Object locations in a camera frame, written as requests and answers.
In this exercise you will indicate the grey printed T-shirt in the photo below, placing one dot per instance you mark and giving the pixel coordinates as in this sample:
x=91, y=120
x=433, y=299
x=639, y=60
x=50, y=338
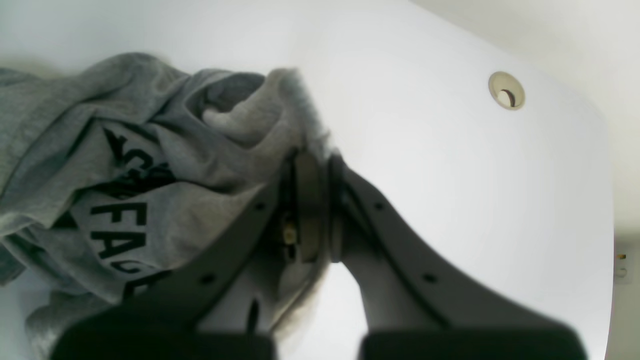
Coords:
x=117, y=176

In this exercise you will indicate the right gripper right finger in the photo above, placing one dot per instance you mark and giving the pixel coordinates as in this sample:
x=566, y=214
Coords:
x=419, y=306

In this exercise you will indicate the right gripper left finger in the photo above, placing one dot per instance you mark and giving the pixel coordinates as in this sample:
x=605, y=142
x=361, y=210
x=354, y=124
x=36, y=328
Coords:
x=236, y=299

